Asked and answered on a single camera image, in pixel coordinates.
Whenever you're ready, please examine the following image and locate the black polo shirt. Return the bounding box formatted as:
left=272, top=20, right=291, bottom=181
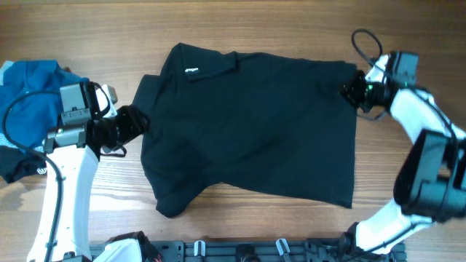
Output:
left=133, top=43, right=357, bottom=218

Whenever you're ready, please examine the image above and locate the black shirt with white logo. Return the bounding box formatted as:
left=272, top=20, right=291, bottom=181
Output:
left=1, top=146, right=47, bottom=183

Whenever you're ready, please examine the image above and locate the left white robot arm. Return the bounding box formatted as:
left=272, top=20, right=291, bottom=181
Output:
left=27, top=82, right=149, bottom=261

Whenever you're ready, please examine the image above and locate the blue polo shirt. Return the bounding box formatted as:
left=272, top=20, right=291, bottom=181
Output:
left=1, top=60, right=89, bottom=151

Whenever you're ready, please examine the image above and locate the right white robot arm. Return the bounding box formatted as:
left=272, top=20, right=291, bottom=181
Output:
left=339, top=51, right=465, bottom=260

